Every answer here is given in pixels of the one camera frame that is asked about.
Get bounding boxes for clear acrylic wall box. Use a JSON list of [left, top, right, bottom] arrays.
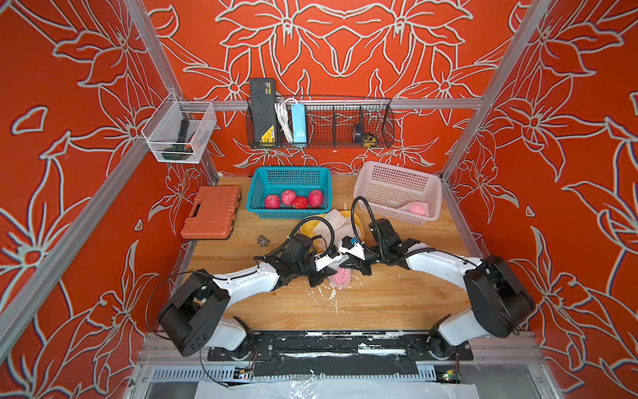
[[142, 92, 218, 165]]

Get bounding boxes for white coiled cable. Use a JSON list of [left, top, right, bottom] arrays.
[[274, 98, 296, 144]]

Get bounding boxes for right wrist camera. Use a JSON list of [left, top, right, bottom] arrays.
[[339, 236, 366, 260]]

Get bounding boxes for dark green tool handle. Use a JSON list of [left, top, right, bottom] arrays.
[[162, 119, 192, 161]]

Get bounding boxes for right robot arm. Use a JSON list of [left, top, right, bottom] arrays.
[[343, 196, 536, 360]]

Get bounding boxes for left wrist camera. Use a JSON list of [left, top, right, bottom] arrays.
[[314, 251, 347, 272]]

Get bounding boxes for yellow plastic tray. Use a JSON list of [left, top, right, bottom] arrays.
[[301, 210, 365, 245]]

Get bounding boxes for light blue power bank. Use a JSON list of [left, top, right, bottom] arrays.
[[291, 103, 307, 147]]

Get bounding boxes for black rectangular device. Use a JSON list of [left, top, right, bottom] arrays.
[[249, 78, 277, 146]]

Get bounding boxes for white foam net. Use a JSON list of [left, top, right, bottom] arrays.
[[335, 223, 362, 243], [323, 209, 348, 233]]

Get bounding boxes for small grey metal part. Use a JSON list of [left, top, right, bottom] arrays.
[[257, 235, 271, 247]]

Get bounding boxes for pink plastic basket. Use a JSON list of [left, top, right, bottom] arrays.
[[353, 161, 442, 224]]

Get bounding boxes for teal plastic basket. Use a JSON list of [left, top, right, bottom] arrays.
[[246, 166, 332, 219]]

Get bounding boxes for orange tool case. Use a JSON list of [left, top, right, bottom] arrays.
[[180, 186, 242, 240]]

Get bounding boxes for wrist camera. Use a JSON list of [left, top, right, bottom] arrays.
[[314, 251, 347, 272], [339, 236, 366, 260]]

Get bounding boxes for red apple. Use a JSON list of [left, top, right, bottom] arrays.
[[307, 190, 324, 209], [280, 190, 297, 206]]

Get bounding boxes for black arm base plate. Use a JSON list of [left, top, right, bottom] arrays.
[[207, 331, 475, 362]]

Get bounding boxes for black wire wall basket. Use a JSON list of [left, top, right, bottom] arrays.
[[246, 96, 396, 150]]

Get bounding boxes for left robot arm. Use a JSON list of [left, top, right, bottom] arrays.
[[156, 216, 335, 357]]

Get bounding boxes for yellow tape measure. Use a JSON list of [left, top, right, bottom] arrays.
[[362, 135, 377, 148]]

